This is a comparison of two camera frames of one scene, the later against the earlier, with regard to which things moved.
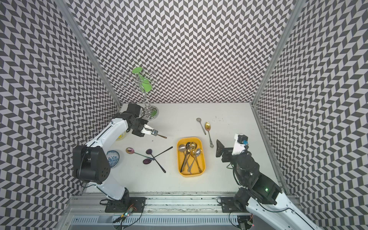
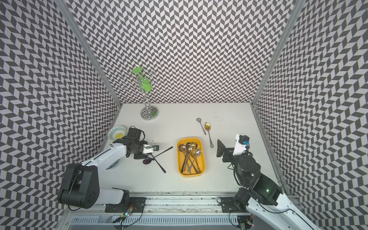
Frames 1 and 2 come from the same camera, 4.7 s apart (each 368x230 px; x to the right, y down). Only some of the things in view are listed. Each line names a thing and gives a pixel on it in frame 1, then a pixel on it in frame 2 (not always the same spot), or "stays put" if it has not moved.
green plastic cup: x=146 y=84 stays put
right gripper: x=220 y=149 stays put
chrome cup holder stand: x=142 y=81 stays put
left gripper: x=138 y=133 -> x=140 y=156
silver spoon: x=198 y=151 stays put
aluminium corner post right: x=298 y=9 stays put
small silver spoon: x=199 y=120 stays put
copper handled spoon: x=162 y=136 -> x=189 y=151
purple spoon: x=149 y=151 -> x=148 y=161
